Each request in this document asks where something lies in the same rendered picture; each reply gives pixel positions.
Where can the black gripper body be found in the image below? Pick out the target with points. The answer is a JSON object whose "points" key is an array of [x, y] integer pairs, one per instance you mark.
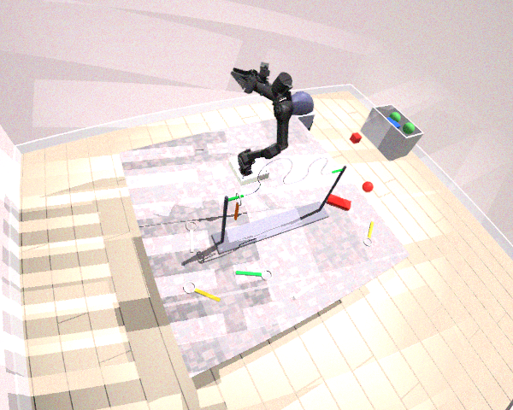
{"points": [[255, 85]]}

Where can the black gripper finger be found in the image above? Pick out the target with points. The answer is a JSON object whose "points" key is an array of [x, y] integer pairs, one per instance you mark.
{"points": [[240, 78], [241, 71]]}

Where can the red rectangular block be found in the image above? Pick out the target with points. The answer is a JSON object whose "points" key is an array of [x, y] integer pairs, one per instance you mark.
{"points": [[339, 202]]}

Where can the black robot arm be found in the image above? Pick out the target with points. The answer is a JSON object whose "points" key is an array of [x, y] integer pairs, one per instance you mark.
{"points": [[283, 110]]}

